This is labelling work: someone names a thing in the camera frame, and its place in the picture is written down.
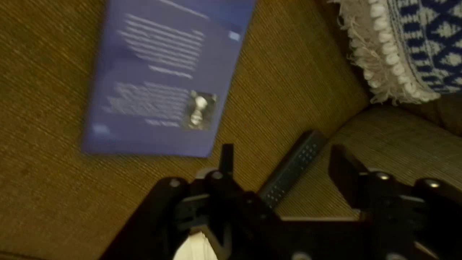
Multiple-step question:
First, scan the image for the blue white fringed blanket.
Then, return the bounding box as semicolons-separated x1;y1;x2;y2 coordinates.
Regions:
329;0;462;105

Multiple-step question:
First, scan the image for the blue paperback book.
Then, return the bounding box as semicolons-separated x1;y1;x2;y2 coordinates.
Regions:
81;0;257;158

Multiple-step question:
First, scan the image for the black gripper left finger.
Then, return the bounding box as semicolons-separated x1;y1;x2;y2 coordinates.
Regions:
100;143;300;260

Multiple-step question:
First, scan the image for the brown fabric sofa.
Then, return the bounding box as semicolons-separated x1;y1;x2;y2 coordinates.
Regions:
0;0;462;260

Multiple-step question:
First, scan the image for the black remote control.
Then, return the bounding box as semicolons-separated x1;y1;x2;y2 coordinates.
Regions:
257;128;331;209

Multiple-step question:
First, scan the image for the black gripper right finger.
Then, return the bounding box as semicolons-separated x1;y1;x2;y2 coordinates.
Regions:
328;143;462;260

